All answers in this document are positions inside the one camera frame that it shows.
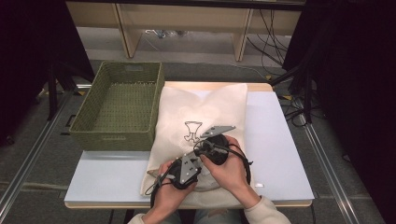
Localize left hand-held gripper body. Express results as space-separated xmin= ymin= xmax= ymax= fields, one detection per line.
xmin=167 ymin=151 xmax=204 ymax=191

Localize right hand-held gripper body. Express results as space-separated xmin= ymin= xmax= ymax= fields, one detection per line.
xmin=199 ymin=124 xmax=237 ymax=166

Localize cream mesh laundry bag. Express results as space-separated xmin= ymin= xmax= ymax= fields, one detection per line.
xmin=139 ymin=83 xmax=265 ymax=210

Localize green woven basket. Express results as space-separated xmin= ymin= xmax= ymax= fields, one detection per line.
xmin=68 ymin=61 xmax=165 ymax=152

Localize person's right hand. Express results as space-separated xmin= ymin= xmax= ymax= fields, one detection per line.
xmin=200 ymin=134 xmax=251 ymax=201

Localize person's left hand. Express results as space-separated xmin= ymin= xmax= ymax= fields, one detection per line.
xmin=151 ymin=160 xmax=198 ymax=219

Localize person's legs in jeans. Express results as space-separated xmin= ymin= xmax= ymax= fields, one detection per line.
xmin=162 ymin=208 xmax=247 ymax=224

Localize white table sheet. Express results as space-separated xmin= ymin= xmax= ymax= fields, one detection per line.
xmin=64 ymin=90 xmax=316 ymax=203

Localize small wooden table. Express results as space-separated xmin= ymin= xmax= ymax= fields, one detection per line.
xmin=64 ymin=81 xmax=314 ymax=210

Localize black metal stand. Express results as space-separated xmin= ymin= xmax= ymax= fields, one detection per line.
xmin=269 ymin=60 xmax=316 ymax=125
xmin=46 ymin=60 xmax=95 ymax=121

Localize clear clutter under desk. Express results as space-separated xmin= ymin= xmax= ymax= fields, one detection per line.
xmin=144 ymin=29 xmax=189 ymax=40

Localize light wooden desk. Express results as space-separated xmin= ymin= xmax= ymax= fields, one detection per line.
xmin=64 ymin=0 xmax=304 ymax=63

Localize dark curtain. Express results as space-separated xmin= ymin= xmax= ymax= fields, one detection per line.
xmin=0 ymin=0 xmax=95 ymax=147
xmin=282 ymin=0 xmax=396 ymax=224

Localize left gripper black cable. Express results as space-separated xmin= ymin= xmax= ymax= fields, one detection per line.
xmin=144 ymin=160 xmax=181 ymax=209

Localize black cables on floor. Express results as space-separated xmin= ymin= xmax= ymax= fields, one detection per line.
xmin=278 ymin=92 xmax=326 ymax=129

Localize aluminium floor rail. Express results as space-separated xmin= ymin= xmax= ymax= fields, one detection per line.
xmin=0 ymin=83 xmax=92 ymax=216
xmin=297 ymin=113 xmax=363 ymax=224

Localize hanging black cables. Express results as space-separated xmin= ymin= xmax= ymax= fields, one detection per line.
xmin=246 ymin=8 xmax=290 ymax=68

